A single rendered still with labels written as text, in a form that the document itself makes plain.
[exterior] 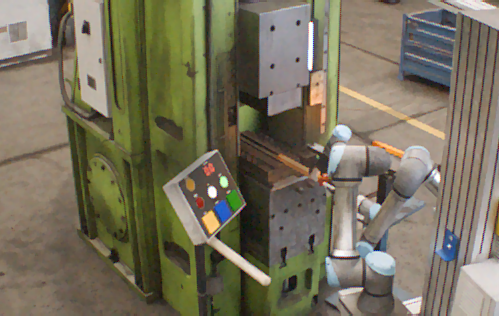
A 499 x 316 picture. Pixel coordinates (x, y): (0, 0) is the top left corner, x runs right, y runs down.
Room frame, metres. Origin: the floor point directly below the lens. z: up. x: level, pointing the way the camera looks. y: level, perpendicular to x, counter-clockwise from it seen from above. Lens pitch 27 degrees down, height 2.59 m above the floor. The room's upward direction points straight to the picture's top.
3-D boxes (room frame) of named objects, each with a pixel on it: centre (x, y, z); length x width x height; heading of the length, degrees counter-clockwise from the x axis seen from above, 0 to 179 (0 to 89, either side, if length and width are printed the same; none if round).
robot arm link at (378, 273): (2.22, -0.45, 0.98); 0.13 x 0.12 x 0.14; 88
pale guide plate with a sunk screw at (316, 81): (3.40, -0.28, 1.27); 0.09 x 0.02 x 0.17; 128
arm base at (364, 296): (2.22, -0.46, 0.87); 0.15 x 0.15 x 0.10
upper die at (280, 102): (3.27, 0.01, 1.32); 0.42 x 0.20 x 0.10; 38
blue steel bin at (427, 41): (6.82, -2.12, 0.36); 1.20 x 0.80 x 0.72; 41
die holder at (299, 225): (3.31, -0.02, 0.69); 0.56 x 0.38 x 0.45; 38
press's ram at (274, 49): (3.30, -0.02, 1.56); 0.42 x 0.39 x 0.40; 38
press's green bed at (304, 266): (3.31, -0.02, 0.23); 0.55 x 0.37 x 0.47; 38
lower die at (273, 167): (3.27, 0.01, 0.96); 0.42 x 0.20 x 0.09; 38
